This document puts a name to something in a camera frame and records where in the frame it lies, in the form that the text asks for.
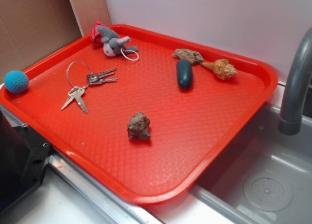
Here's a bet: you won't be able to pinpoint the brown rough rock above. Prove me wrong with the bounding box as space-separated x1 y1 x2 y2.
127 112 151 141

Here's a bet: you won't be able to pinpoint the red plastic tray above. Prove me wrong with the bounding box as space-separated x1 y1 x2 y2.
0 25 278 204

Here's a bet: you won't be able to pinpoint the dark green smooth stone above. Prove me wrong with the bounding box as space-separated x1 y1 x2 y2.
176 59 193 90

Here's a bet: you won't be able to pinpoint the brown driftwood piece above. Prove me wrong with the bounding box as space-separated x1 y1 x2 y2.
172 48 204 65

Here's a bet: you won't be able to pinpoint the grey plush elephant toy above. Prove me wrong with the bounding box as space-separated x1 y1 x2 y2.
90 20 139 61

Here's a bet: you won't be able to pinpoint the tan spiral seashell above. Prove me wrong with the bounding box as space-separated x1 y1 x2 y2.
200 59 238 80

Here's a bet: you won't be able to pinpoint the grey plastic sink basin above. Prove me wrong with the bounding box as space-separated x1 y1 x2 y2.
190 104 312 224

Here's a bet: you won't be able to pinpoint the grey sink faucet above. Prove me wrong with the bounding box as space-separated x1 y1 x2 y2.
278 29 312 135

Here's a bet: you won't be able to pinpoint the blue crocheted ball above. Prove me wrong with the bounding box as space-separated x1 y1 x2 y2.
4 70 29 94

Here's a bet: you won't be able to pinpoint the brown cardboard panel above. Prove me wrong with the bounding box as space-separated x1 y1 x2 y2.
0 0 111 80

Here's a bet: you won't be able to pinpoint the silver keys on ring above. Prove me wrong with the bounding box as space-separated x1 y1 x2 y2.
61 61 118 113

